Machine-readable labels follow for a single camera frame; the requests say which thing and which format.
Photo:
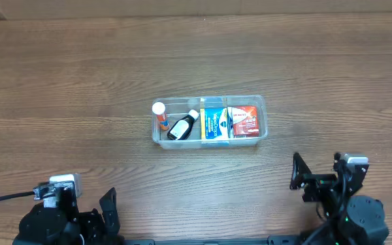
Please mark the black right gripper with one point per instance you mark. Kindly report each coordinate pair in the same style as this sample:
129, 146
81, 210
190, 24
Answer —
318, 180

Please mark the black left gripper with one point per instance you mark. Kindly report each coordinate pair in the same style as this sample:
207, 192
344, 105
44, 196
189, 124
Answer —
92, 216

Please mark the red medicine box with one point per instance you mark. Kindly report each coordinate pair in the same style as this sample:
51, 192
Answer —
244, 119

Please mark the blue cough drops box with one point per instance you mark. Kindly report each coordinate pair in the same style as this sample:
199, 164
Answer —
215, 124

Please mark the dark syrup bottle white cap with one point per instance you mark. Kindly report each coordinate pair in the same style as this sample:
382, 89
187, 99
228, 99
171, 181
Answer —
182, 128

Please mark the orange tube white cap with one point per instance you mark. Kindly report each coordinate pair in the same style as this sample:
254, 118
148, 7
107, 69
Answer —
158, 108

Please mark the white medicine box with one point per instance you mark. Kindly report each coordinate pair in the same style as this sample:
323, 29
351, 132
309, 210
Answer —
252, 135

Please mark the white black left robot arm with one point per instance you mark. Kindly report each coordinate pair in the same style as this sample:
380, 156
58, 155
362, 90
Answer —
62, 223

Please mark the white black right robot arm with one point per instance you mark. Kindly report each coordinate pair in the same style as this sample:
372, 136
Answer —
349, 218

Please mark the clear plastic container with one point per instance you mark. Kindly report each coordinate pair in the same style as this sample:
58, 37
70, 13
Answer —
178, 107

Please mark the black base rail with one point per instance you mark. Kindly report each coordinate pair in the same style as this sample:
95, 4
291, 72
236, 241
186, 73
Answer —
270, 240

